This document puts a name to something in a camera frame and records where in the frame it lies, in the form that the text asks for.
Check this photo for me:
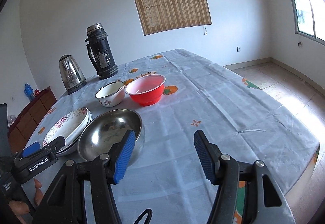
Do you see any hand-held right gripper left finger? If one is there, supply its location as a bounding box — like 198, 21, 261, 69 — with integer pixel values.
32, 130, 136, 224

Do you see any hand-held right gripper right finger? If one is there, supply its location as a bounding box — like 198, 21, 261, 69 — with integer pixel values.
194, 130, 296, 224

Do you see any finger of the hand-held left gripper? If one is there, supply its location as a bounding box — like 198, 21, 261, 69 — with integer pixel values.
19, 142, 41, 158
41, 136, 66, 153

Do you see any red flower white plate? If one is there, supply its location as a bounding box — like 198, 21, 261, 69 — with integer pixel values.
55, 122, 89, 156

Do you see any purple flower deep plate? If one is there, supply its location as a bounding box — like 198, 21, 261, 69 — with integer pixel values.
43, 108, 90, 148

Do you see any stainless steel bowl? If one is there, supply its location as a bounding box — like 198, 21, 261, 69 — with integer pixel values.
77, 109, 145, 167

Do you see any white enamel bowl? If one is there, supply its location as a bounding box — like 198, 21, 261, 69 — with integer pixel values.
95, 81, 126, 108

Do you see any red plastic bowl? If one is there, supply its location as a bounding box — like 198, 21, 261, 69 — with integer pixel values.
125, 74, 166, 107

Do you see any person's left hand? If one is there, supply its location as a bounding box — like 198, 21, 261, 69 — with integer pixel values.
9, 178, 44, 223

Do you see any brown wooden sideboard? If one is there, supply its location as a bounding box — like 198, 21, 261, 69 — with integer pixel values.
8, 86, 57, 148

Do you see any blue thermos bottle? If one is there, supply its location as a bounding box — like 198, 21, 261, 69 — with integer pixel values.
24, 83, 35, 101

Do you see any printed light blue tablecloth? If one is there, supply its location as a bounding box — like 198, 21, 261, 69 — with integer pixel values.
24, 49, 320, 224

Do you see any stainless steel electric kettle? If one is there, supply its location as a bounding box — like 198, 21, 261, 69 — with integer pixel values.
59, 54, 87, 95

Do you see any black worn thermos flask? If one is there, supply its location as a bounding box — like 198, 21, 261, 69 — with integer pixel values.
85, 23, 119, 80

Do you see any green framed window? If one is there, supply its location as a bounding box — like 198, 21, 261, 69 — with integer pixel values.
278, 0, 325, 45

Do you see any black cable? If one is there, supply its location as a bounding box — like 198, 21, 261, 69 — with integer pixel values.
133, 209, 153, 224

